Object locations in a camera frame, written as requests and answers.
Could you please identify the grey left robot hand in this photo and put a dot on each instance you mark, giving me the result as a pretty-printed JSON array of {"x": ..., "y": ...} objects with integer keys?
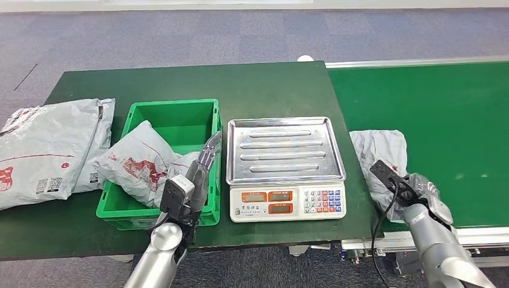
[{"x": 201, "y": 175}]

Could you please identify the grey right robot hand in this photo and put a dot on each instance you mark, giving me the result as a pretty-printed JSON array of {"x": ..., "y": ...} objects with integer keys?
[{"x": 431, "y": 198}]

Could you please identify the grey parcel with red print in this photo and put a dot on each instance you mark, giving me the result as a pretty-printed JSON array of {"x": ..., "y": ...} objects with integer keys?
[{"x": 135, "y": 163}]

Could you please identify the grey mailer parcel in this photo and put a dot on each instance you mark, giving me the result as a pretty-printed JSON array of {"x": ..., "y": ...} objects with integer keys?
[{"x": 377, "y": 149}]

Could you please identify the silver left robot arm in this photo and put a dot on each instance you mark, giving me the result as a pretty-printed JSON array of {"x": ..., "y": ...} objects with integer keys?
[{"x": 159, "y": 258}]

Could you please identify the white parcel with QR code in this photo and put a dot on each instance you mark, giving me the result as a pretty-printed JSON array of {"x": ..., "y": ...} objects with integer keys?
[{"x": 99, "y": 151}]

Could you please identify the white round conveyor cap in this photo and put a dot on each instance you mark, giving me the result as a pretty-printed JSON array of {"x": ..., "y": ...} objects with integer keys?
[{"x": 304, "y": 58}]

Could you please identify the large grey parcel red line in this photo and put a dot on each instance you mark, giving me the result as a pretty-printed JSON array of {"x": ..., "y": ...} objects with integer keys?
[{"x": 43, "y": 151}]

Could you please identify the green plastic crate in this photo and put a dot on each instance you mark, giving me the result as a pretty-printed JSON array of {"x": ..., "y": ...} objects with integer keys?
[{"x": 179, "y": 119}]

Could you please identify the electronic scale with steel tray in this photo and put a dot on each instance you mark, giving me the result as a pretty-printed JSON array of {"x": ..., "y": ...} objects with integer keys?
[{"x": 284, "y": 151}]

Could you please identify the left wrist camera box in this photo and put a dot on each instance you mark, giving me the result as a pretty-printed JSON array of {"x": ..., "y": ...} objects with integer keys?
[{"x": 177, "y": 194}]

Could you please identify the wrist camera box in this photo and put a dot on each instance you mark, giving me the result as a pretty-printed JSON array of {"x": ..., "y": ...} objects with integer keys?
[
  {"x": 177, "y": 194},
  {"x": 387, "y": 177}
]

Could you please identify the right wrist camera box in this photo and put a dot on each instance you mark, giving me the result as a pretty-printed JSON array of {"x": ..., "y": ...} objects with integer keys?
[{"x": 387, "y": 177}]

